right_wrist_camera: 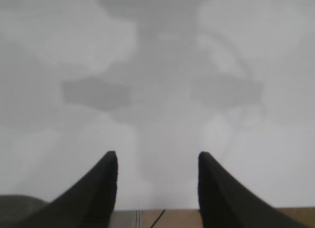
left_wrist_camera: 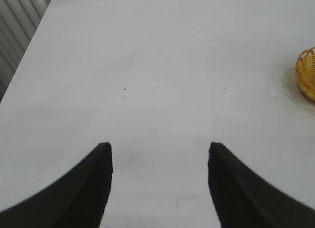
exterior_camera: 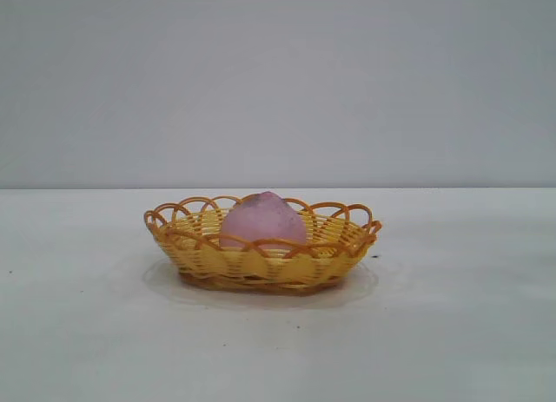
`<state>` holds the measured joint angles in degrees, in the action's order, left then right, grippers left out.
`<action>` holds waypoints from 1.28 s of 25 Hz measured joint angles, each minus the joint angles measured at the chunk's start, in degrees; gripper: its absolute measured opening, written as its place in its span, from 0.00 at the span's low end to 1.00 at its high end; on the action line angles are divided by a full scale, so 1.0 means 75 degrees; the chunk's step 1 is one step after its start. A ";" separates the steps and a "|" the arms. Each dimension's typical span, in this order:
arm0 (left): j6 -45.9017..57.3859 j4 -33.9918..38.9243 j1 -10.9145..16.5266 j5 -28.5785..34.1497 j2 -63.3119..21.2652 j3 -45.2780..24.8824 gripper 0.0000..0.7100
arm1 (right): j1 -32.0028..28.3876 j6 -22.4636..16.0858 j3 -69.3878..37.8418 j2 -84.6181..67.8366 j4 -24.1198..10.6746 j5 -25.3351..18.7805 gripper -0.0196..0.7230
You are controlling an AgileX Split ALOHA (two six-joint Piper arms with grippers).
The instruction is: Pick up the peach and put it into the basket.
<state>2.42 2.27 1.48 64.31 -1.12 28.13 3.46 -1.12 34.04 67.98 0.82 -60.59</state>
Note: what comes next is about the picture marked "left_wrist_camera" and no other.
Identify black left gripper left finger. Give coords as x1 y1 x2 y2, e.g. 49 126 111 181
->
0 141 114 228

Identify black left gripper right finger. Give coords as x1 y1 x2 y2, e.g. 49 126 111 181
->
207 141 315 228

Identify yellow orange woven basket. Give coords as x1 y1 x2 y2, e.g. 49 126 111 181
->
296 47 315 102

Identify clear plastic doily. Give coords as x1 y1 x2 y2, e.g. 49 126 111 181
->
282 66 315 104

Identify grey ribbed panel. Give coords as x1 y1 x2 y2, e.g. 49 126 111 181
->
0 0 57 103

